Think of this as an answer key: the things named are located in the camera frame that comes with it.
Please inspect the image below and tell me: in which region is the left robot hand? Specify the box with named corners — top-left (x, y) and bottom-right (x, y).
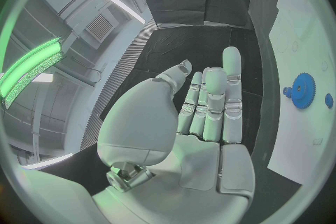
top-left (91, 46), bottom-right (257, 224)

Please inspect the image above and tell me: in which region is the white task board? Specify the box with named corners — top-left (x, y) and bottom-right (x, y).
top-left (267, 0), bottom-right (335, 186)

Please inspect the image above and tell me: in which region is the glowing light bar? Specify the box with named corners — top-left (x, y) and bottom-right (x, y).
top-left (0, 36), bottom-right (67, 110)

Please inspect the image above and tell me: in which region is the blue gear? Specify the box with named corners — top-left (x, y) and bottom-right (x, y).
top-left (291, 72), bottom-right (316, 110)

